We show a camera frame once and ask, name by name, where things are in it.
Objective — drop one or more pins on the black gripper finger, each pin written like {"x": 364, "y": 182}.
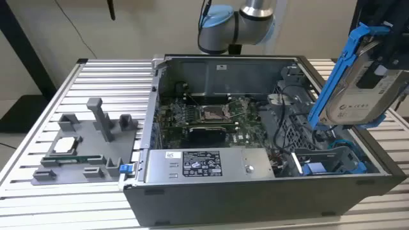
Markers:
{"x": 369, "y": 76}

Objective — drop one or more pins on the hard disk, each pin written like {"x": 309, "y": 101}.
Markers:
{"x": 357, "y": 105}

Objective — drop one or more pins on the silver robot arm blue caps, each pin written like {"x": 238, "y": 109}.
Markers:
{"x": 224, "y": 31}

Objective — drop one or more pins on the grey disk bay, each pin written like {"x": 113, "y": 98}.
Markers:
{"x": 338, "y": 153}

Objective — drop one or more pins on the green motherboard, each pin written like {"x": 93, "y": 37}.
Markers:
{"x": 249, "y": 115}

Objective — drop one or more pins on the CPU socket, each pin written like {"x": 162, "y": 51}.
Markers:
{"x": 213, "y": 112}

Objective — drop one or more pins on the black open PC case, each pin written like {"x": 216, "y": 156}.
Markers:
{"x": 224, "y": 203}

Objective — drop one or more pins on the silver power supply unit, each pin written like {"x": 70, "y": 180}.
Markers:
{"x": 160, "y": 167}

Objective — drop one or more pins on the blue case latch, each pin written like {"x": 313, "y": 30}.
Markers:
{"x": 125, "y": 168}

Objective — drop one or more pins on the black antenna rod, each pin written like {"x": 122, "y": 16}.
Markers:
{"x": 110, "y": 9}

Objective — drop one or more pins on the grey parts rack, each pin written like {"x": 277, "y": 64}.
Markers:
{"x": 96, "y": 134}

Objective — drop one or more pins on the green RAM stick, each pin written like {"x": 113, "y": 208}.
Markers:
{"x": 82, "y": 158}

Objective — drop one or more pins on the silver CPU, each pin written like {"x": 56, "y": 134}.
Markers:
{"x": 65, "y": 145}

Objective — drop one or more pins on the black monitor stand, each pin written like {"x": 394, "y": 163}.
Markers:
{"x": 18, "y": 115}

